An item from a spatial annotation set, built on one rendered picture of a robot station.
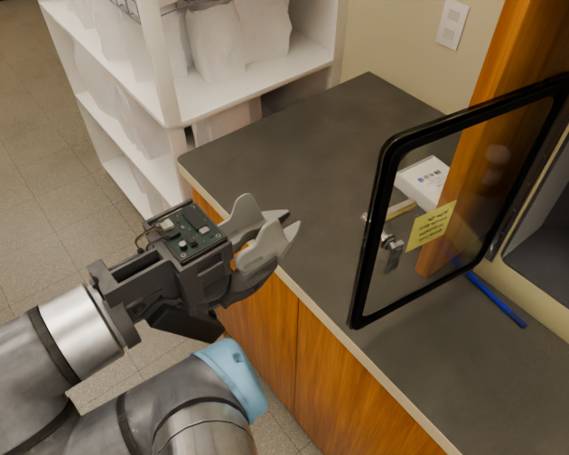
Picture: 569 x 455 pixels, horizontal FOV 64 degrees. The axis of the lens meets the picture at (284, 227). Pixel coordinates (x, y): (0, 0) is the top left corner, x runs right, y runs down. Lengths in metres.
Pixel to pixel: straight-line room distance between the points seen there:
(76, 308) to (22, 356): 0.05
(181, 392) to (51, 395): 0.11
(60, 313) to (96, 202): 2.18
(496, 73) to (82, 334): 0.57
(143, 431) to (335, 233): 0.69
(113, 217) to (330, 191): 1.58
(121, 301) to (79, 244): 2.01
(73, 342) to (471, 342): 0.69
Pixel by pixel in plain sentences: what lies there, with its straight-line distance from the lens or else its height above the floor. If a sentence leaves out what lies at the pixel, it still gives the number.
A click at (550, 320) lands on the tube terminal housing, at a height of 0.96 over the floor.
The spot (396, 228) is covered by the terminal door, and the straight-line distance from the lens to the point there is 0.63.
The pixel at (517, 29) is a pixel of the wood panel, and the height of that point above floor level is 1.44.
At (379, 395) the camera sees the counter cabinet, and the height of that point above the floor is 0.79.
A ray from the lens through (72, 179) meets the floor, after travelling 2.78.
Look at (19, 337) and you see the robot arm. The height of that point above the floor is 1.37.
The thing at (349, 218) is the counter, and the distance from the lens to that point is 1.03.
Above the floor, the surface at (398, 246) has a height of 1.21.
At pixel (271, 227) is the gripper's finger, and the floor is 1.36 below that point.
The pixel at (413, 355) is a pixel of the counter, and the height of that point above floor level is 0.94.
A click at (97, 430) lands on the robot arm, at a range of 0.42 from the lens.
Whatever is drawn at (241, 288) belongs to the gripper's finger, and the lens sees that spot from 0.45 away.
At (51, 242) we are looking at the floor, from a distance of 2.48.
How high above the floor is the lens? 1.68
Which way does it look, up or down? 48 degrees down
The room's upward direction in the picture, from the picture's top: straight up
